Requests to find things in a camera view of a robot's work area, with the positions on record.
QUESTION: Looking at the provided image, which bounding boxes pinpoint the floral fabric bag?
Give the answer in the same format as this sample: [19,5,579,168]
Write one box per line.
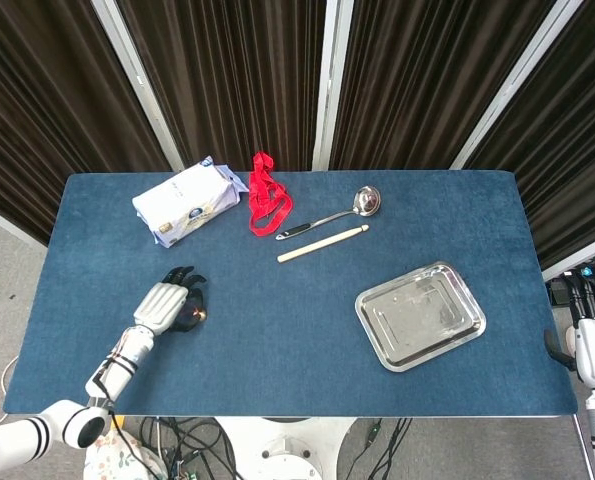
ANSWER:
[83,430,168,480]

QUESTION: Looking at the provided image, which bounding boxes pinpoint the wooden drumstick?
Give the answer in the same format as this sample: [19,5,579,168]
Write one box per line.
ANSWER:
[276,224,370,264]

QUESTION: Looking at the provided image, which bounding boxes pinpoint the white partition post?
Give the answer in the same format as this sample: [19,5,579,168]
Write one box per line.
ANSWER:
[450,0,581,171]
[90,0,185,172]
[311,0,354,171]

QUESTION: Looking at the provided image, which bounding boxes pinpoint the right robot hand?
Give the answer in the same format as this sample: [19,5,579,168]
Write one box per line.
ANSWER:
[543,272,595,389]

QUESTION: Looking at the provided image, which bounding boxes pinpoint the black floor cables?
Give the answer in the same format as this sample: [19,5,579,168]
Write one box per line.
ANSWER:
[111,417,243,480]

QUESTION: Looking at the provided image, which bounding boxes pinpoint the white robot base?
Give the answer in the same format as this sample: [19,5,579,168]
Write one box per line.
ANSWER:
[211,417,361,480]

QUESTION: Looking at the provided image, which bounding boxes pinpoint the steel ladle black handle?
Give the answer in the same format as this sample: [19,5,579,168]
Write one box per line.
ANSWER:
[275,185,382,242]

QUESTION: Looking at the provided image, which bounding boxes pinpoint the blue table mat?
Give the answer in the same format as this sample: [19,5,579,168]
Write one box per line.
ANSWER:
[1,169,578,419]

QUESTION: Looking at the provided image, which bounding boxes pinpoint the steel rectangular tray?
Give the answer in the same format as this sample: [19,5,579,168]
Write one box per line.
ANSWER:
[354,260,487,374]

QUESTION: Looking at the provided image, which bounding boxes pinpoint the red ribbon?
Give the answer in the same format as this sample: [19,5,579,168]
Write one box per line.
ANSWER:
[248,151,294,237]

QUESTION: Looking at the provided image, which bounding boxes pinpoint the dark brown curtain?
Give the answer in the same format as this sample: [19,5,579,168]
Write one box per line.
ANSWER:
[0,0,595,271]

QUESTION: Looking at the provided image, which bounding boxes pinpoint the white tissue pack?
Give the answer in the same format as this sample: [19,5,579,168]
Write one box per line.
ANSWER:
[131,155,250,249]

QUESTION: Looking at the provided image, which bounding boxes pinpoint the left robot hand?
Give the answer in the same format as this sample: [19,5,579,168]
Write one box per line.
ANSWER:
[132,265,209,336]

